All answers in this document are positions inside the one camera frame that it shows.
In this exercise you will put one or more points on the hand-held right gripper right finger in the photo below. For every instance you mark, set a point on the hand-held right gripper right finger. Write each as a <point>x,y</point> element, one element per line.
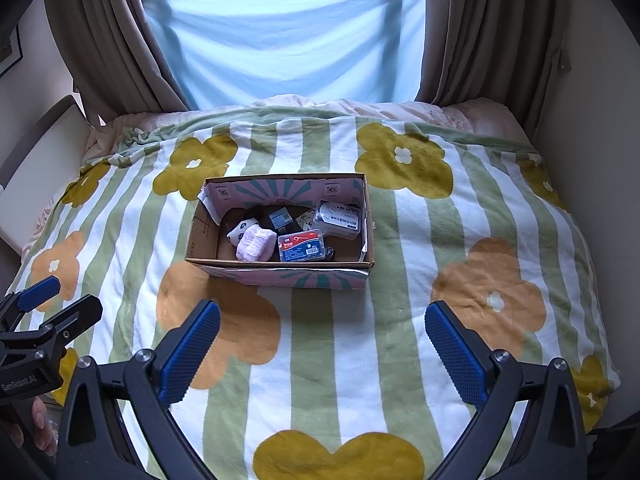
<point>457,360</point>

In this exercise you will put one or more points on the pink towel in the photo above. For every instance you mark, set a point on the pink towel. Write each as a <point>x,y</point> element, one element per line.
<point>255,245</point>

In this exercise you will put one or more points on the green striped flower blanket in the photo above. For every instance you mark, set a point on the green striped flower blanket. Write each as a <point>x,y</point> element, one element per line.
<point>425,285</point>

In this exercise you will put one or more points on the black folded umbrella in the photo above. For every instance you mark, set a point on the black folded umbrella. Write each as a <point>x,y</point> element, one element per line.
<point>330,256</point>

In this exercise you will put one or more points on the framed wall picture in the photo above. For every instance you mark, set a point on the framed wall picture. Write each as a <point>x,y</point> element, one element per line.
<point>7,52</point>

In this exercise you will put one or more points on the pink quilt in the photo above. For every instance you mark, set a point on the pink quilt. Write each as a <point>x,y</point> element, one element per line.
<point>470,110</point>

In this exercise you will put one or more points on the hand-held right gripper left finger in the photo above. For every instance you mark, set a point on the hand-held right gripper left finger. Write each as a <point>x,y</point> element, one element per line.
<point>190,355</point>

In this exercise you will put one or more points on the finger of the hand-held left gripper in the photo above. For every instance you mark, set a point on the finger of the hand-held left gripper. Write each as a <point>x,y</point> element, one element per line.
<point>80,312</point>
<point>42,287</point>

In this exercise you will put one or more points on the printed cardboard box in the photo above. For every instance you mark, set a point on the printed cardboard box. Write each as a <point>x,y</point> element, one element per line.
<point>280,280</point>

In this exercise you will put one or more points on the white printed sock roll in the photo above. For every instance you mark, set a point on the white printed sock roll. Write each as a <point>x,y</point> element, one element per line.
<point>235,232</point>

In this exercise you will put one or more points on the person's left hand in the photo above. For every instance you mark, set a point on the person's left hand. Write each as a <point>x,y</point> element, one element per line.
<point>44,425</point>

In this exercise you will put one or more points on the floral tissue packet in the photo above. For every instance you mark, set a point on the floral tissue packet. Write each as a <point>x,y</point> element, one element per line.
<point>306,221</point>

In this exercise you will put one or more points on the light blue window sheet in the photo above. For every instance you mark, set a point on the light blue window sheet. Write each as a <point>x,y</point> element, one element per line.
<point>290,30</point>

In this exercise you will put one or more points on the red blue plastic case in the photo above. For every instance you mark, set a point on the red blue plastic case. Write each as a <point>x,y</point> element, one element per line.
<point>302,247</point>

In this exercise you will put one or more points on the beige curtain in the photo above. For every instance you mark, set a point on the beige curtain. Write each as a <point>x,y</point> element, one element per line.
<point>480,25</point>
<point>110,35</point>

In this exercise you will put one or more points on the white blue plastic case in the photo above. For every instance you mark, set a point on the white blue plastic case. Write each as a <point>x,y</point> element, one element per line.
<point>337,220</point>

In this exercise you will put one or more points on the small blue cube box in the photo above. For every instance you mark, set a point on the small blue cube box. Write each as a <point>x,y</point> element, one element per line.
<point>280,220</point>

